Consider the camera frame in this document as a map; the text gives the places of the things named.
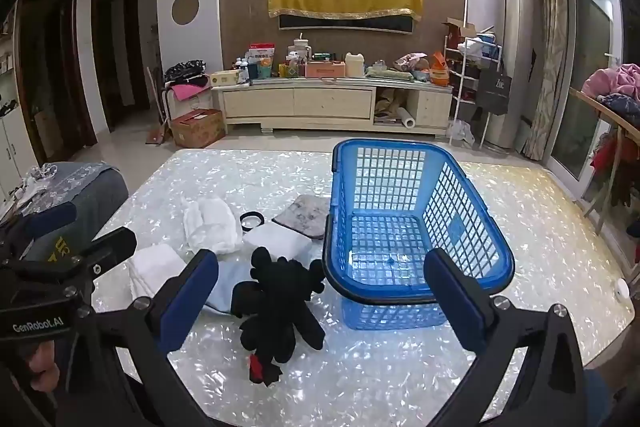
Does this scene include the cream flat box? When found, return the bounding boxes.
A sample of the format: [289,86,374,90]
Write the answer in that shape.
[210,70,246,86]

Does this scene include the broom with dustpan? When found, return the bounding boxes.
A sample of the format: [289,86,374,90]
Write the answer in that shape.
[144,67,171,145]

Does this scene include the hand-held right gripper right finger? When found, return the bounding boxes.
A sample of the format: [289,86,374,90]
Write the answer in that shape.
[424,248,588,427]

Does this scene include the patterned curtain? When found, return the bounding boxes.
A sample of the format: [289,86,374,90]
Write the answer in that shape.
[520,0,571,162]

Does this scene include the pink box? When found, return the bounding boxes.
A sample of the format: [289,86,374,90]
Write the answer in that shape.
[305,60,347,78]

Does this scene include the blue plastic basket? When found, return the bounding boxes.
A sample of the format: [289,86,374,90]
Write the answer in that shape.
[322,138,516,332]

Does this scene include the black patterned clothes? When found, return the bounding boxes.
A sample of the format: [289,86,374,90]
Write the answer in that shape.
[164,59,208,82]

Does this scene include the grey fabric chair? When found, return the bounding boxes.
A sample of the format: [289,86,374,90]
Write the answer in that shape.
[10,161,130,253]

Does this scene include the black plush toy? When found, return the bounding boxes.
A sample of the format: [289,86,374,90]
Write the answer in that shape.
[231,247,327,385]

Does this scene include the white crumpled cloth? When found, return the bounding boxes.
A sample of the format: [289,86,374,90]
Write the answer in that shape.
[15,167,57,208]

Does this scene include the grey marbled pad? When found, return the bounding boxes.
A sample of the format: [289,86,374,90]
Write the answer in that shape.
[272,194,332,240]

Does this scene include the open cardboard box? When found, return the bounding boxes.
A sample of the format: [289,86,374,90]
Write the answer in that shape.
[441,17,477,38]

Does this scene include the light blue cloth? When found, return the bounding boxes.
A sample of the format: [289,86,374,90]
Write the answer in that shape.
[205,259,256,314]

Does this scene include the pink cloth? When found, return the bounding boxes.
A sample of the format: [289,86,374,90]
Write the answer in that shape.
[170,83,211,100]

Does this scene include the orange bag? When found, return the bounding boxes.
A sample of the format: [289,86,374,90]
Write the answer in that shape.
[429,52,451,88]

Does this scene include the standing air conditioner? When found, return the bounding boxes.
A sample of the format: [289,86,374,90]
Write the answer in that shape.
[482,0,536,152]

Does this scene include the black television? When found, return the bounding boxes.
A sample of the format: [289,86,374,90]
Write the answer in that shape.
[277,13,416,35]

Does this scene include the person's left hand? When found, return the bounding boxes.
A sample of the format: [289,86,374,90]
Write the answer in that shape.
[20,339,61,393]

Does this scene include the cream television cabinet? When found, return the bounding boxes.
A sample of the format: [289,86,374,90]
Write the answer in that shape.
[211,77,455,138]

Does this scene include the green cloth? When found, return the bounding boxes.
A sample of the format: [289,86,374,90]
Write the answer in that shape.
[365,66,416,82]

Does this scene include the dark wooden door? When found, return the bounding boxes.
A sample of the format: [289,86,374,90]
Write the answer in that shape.
[15,0,98,165]
[91,0,151,132]

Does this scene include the pink clothes pile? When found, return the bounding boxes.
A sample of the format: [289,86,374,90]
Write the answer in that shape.
[582,63,640,100]

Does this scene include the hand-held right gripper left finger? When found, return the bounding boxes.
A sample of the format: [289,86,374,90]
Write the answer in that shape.
[75,248,221,427]

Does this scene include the black shopping bag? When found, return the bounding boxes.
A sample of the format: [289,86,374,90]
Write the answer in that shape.
[475,68,513,115]

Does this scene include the wooden folding table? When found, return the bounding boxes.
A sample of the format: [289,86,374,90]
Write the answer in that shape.
[569,87,640,220]

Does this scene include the white fluffy cloth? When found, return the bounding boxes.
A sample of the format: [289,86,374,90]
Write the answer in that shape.
[181,199,241,255]

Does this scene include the white paper roll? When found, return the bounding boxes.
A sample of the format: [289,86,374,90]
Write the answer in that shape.
[392,107,417,129]

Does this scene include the white metal rack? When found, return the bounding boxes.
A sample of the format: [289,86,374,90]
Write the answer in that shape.
[442,34,503,148]

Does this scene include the red and white bag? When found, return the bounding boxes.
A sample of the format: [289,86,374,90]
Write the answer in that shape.
[248,42,277,66]

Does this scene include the colourful cloth pile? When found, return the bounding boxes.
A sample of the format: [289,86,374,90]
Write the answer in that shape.
[392,53,431,72]

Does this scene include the white towel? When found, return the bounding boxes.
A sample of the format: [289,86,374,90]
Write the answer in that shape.
[242,227,313,260]
[129,244,188,298]

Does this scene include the white plastic jug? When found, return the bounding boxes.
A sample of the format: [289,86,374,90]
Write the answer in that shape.
[345,53,367,78]

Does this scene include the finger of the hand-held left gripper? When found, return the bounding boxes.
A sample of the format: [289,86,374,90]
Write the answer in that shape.
[75,227,138,278]
[12,202,78,240]

